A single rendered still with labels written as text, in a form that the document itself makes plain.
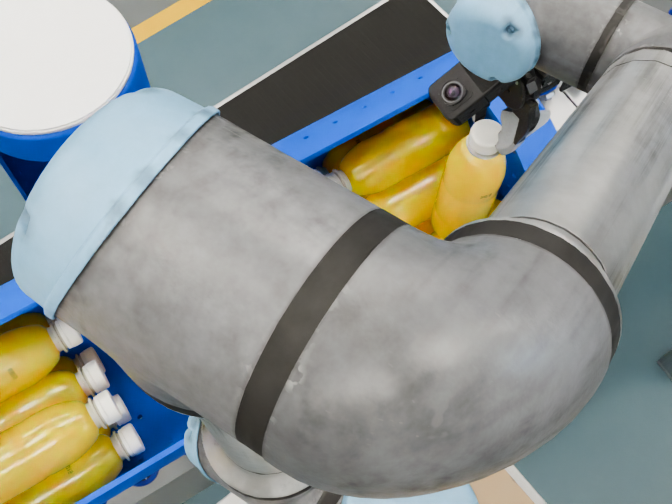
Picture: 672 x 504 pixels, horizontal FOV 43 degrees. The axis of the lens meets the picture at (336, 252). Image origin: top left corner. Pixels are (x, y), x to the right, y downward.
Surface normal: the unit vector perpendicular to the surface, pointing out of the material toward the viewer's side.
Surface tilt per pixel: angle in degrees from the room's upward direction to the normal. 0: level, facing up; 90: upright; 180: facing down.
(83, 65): 0
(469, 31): 90
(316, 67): 0
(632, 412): 0
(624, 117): 26
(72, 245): 41
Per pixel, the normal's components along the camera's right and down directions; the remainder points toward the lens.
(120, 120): 0.09, -0.62
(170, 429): -0.31, -0.80
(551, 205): -0.04, -0.83
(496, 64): -0.55, 0.75
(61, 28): 0.01, -0.42
